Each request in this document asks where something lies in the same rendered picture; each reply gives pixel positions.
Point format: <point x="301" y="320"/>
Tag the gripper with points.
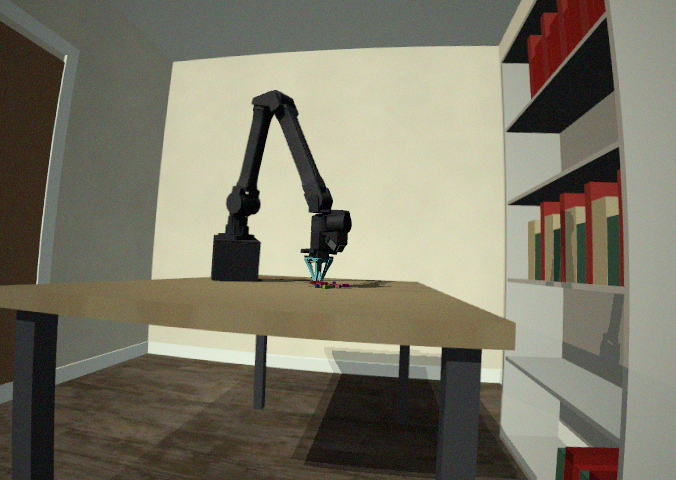
<point x="318" y="256"/>

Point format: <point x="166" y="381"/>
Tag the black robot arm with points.
<point x="335" y="224"/>

